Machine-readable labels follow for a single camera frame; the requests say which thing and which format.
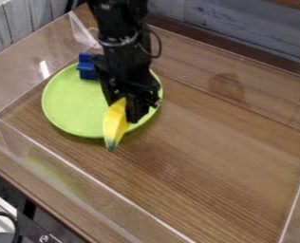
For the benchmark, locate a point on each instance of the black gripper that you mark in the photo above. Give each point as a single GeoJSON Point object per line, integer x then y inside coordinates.
{"type": "Point", "coordinates": [124, 70]}

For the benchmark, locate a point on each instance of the yellow toy banana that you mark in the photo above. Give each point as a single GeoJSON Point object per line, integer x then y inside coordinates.
{"type": "Point", "coordinates": [116, 124]}

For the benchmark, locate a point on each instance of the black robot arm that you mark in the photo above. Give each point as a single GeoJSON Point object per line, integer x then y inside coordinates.
{"type": "Point", "coordinates": [120, 20]}

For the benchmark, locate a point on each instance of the green round plate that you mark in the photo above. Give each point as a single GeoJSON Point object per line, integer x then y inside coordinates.
{"type": "Point", "coordinates": [75, 105]}

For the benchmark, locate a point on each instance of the blue plastic block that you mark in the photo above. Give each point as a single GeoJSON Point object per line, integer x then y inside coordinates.
{"type": "Point", "coordinates": [87, 66]}

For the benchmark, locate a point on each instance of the black device with knob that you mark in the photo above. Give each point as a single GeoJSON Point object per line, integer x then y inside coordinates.
{"type": "Point", "coordinates": [40, 233]}

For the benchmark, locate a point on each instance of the clear acrylic enclosure wall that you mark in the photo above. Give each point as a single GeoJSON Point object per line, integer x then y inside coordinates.
{"type": "Point", "coordinates": [208, 174]}

